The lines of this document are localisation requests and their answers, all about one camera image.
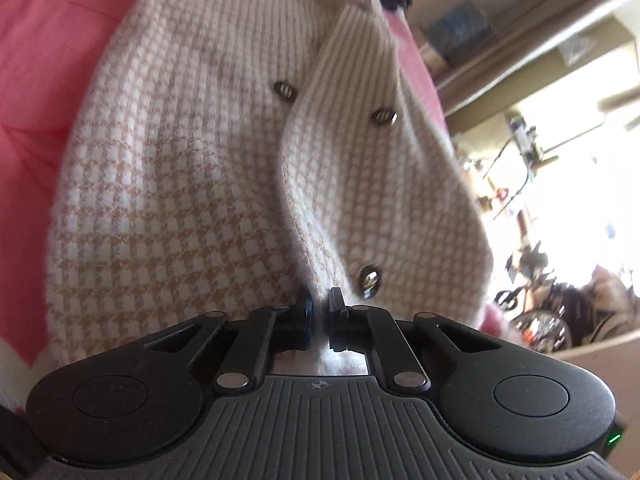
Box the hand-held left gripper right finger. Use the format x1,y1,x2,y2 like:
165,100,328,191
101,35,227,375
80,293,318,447
325,288,497,396

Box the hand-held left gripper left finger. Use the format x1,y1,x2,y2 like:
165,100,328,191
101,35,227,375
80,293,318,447
144,295,316,393

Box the beige houndstooth cardigan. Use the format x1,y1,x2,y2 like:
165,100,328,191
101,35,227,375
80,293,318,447
0,0,496,378

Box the bicycle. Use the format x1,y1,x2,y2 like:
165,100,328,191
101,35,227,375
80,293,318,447
492,242,576,356

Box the cardboard box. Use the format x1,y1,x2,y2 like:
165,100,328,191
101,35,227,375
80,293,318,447
417,42,451,78

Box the blue box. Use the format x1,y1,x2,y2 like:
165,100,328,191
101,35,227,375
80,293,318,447
425,2,496,63

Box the beige curtain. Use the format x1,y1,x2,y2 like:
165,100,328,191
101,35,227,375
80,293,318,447
435,0,640,116

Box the pink floral blanket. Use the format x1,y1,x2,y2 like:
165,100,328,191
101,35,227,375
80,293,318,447
0,0,453,413

